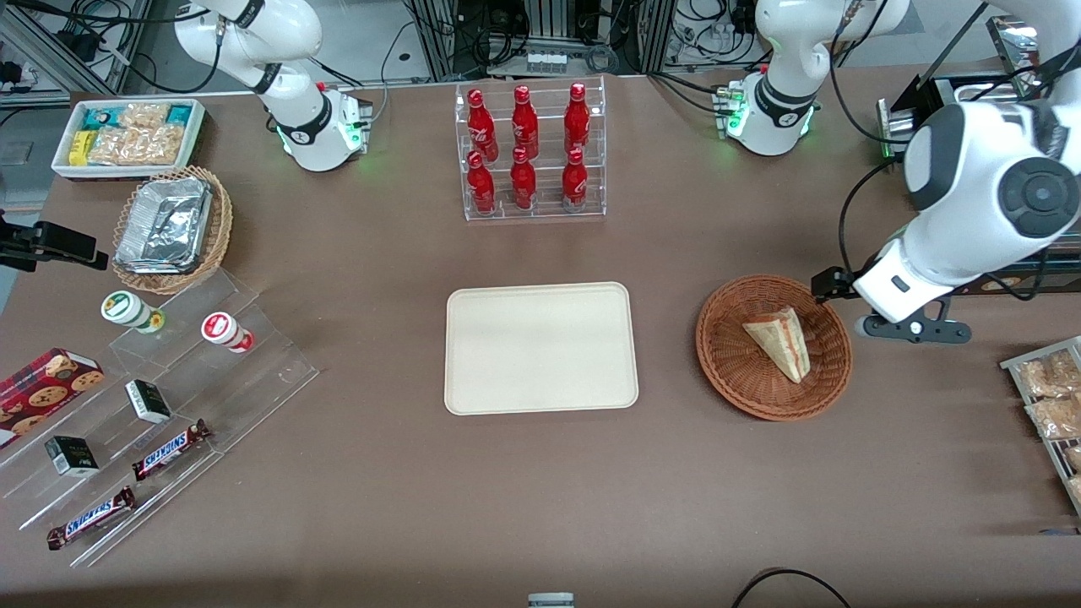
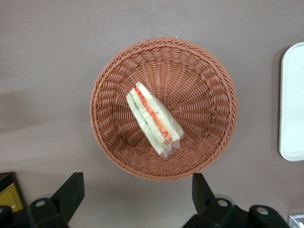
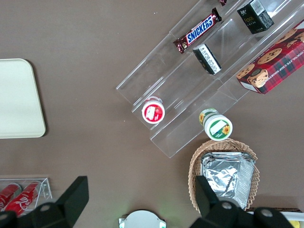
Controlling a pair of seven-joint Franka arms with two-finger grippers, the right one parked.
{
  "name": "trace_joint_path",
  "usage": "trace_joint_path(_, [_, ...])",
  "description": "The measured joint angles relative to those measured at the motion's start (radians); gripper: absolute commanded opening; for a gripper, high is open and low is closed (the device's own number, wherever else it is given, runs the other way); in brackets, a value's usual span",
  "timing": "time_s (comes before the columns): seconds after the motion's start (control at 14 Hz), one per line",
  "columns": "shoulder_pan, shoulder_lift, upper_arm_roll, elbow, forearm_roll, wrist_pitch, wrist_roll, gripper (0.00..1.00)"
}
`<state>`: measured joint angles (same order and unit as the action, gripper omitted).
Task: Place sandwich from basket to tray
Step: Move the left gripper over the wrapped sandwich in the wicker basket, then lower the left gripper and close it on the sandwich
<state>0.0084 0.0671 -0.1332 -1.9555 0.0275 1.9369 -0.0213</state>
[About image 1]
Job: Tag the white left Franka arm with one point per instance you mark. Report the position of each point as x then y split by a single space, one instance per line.
971 186

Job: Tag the clear acrylic stepped stand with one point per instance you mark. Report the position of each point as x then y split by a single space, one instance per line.
270 371

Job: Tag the beige plastic tray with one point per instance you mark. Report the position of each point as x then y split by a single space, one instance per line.
540 355

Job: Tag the light wicker basket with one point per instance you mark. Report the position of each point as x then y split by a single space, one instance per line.
221 228

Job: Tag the white rectangular snack bin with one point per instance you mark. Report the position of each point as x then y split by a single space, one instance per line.
127 172

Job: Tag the small black box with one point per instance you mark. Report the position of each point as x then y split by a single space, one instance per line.
72 456
148 401

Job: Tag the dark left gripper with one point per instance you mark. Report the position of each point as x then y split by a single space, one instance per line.
832 283

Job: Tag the brown wicker basket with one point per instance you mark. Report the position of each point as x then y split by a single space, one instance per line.
735 371

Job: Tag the clear acrylic bottle rack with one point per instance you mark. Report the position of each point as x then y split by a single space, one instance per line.
540 214

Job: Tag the black clamp device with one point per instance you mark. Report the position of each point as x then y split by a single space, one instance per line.
59 241

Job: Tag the triangle sandwich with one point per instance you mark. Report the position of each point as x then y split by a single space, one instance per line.
781 342

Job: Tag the red lid cup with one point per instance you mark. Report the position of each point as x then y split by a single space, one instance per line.
221 328

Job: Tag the red cookie box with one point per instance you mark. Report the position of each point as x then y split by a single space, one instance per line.
42 388

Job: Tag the grey device edge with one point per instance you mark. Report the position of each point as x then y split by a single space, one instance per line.
551 601

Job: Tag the aluminium foil tray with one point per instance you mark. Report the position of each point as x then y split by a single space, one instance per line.
160 228

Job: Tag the red cola bottle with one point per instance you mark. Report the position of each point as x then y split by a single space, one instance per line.
523 181
525 122
574 181
481 186
577 118
481 127

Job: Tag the teal snack packet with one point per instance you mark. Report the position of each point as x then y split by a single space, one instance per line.
101 118
179 114

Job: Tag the black food warmer cabinet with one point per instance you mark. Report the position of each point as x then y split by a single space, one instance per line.
922 89

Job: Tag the clear cracker bag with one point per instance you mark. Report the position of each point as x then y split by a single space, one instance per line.
162 145
143 116
114 146

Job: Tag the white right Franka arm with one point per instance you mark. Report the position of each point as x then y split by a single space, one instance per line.
304 127

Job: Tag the white power strip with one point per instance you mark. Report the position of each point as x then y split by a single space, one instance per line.
546 62

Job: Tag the Snickers chocolate bar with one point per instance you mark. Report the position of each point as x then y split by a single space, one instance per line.
91 518
169 450

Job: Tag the aluminium frame rack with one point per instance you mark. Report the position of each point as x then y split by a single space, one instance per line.
441 51

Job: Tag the green lid cup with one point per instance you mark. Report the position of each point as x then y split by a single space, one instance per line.
122 308

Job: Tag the clear pastry bag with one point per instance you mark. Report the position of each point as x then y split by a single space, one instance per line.
1073 458
1056 418
1047 376
1075 488

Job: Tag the yellow snack packet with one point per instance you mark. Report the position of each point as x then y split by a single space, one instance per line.
79 148

